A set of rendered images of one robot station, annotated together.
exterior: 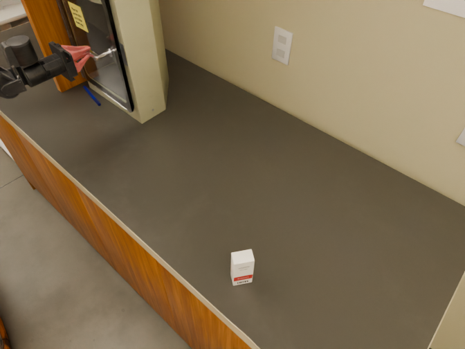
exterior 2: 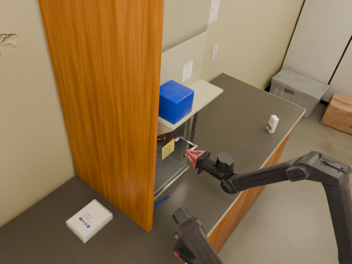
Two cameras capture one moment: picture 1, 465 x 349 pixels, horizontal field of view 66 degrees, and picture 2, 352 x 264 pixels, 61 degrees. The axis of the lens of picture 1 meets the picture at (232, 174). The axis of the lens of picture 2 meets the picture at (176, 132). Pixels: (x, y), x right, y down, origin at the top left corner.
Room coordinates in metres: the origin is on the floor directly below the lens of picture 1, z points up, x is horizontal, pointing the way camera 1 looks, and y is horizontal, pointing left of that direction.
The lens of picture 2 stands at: (1.15, 1.37, 2.14)
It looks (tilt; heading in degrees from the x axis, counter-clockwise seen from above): 41 degrees down; 263
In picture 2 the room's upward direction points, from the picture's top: 6 degrees clockwise
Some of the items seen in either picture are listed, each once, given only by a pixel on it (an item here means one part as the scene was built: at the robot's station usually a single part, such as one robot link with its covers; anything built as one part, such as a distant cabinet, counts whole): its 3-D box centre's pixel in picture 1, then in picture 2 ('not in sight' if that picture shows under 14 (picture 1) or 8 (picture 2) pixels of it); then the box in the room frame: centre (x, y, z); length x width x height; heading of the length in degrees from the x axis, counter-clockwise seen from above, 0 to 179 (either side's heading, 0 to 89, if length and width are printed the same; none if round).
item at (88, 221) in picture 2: not in sight; (89, 220); (1.40, 0.64, 0.96); 0.16 x 0.12 x 0.04; 49
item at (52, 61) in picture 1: (54, 65); (208, 165); (0.90, 0.52, 1.20); 0.07 x 0.07 x 0.10; 49
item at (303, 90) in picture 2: not in sight; (296, 92); (-0.65, -1.66, 0.17); 0.60 x 0.42 x 0.33; 137
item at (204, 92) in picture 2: not in sight; (186, 111); (1.01, 0.48, 1.46); 0.32 x 0.11 x 0.10; 49
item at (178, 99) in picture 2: not in sight; (172, 101); (1.08, 0.55, 1.56); 0.10 x 0.10 x 0.09; 49
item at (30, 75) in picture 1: (32, 72); (220, 172); (0.85, 0.56, 1.21); 0.07 x 0.06 x 0.07; 139
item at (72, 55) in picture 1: (77, 57); (195, 157); (0.95, 0.47, 1.20); 0.09 x 0.07 x 0.07; 139
